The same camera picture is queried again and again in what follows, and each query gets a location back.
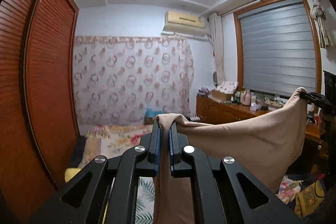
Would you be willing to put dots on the pink thermos jug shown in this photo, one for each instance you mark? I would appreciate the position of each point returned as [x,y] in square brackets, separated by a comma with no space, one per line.
[246,98]

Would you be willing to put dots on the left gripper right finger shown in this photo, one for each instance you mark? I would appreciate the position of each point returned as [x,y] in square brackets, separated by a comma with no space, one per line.
[223,191]

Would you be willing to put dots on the wooden louvered wardrobe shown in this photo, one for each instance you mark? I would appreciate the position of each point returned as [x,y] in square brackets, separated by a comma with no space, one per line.
[38,121]

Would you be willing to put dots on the peach printed t-shirt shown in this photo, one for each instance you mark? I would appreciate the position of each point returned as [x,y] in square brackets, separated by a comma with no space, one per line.
[265,145]

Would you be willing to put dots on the cardboard box with floral cloth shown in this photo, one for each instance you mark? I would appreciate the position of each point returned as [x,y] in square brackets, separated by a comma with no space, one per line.
[225,91]

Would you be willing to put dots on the floral blanket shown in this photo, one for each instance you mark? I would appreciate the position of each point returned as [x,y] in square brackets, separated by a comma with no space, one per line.
[111,141]

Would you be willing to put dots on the yellow plush toy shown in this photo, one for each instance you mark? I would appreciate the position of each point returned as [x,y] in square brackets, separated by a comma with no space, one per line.
[70,173]

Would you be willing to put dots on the circle patterned lace curtain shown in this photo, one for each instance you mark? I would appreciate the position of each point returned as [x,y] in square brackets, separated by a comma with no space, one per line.
[116,80]

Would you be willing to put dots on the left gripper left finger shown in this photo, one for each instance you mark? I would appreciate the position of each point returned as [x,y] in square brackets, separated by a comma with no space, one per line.
[105,190]

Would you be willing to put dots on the palm leaf bed sheet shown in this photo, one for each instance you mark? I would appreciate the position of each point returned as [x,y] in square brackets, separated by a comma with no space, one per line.
[145,201]

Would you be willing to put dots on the small round white fan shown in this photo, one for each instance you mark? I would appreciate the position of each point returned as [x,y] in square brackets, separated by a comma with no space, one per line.
[215,80]

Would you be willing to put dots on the grey window blind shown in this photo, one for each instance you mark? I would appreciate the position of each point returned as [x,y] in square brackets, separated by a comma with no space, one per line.
[278,48]

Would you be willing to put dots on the cardboard box with blue items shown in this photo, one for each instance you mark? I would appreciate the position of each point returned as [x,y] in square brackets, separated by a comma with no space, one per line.
[150,115]

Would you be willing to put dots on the beige wall air conditioner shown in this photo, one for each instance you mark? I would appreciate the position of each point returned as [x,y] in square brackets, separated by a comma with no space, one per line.
[183,23]

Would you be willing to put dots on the beige tied window curtain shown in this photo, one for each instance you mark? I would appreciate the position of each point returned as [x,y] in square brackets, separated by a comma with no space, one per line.
[319,16]

